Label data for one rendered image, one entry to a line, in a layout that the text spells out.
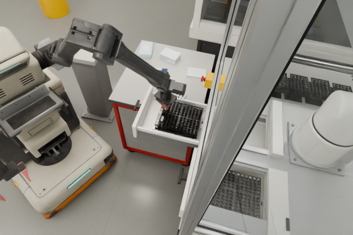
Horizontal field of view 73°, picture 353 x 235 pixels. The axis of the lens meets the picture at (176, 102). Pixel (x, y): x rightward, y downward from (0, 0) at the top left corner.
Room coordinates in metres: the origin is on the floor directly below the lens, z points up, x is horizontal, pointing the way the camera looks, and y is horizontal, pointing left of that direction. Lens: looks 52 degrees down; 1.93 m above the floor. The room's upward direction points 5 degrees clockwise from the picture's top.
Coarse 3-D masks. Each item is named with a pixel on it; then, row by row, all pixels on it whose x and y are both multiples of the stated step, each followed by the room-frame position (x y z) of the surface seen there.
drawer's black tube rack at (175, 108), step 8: (176, 104) 0.81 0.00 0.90; (184, 104) 0.81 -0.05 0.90; (168, 112) 0.77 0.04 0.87; (176, 112) 0.75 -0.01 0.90; (184, 112) 0.76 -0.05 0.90; (192, 112) 0.76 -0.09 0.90; (200, 112) 0.77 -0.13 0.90; (160, 120) 0.69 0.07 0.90; (168, 120) 0.72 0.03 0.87; (176, 120) 0.70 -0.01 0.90; (184, 120) 0.71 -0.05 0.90; (192, 120) 0.71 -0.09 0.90; (200, 120) 0.72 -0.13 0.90; (160, 128) 0.67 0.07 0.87; (168, 128) 0.65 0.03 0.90; (176, 128) 0.66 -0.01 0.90; (184, 128) 0.66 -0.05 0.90; (192, 128) 0.68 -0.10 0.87; (192, 136) 0.63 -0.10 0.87
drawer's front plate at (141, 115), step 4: (152, 88) 0.90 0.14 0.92; (148, 92) 0.85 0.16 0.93; (148, 96) 0.83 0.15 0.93; (144, 100) 0.79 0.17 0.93; (148, 100) 0.82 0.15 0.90; (144, 104) 0.77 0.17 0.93; (148, 104) 0.82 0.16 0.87; (140, 108) 0.74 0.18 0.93; (144, 108) 0.76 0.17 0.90; (148, 108) 0.81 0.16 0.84; (140, 112) 0.71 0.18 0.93; (144, 112) 0.76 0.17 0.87; (136, 116) 0.68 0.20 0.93; (140, 116) 0.70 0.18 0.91; (144, 116) 0.75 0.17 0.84; (136, 120) 0.66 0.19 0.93; (140, 120) 0.69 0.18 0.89; (132, 124) 0.64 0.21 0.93; (136, 124) 0.64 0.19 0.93; (140, 124) 0.69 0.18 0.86; (132, 128) 0.63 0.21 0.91; (136, 128) 0.63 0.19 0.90; (136, 132) 0.63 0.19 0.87; (136, 136) 0.62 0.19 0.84
